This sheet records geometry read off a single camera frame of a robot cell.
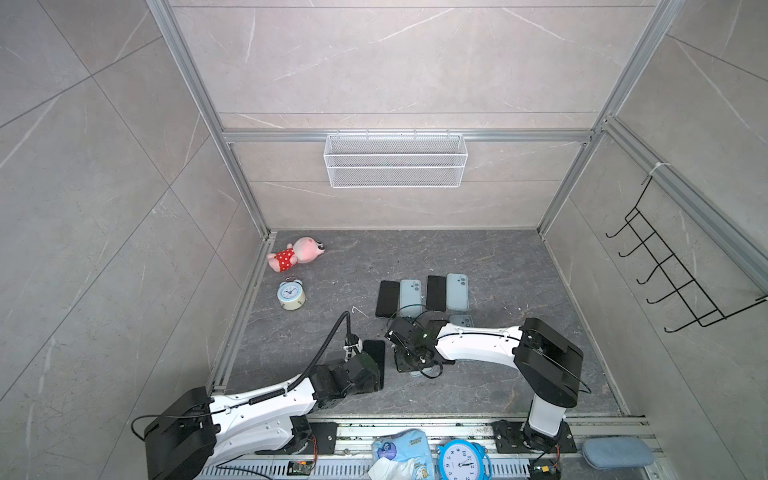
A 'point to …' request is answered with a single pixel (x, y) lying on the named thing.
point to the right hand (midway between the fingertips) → (401, 363)
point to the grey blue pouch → (617, 452)
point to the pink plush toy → (303, 250)
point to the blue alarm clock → (460, 459)
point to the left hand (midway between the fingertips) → (374, 370)
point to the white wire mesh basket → (363, 160)
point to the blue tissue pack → (409, 444)
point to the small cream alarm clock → (291, 294)
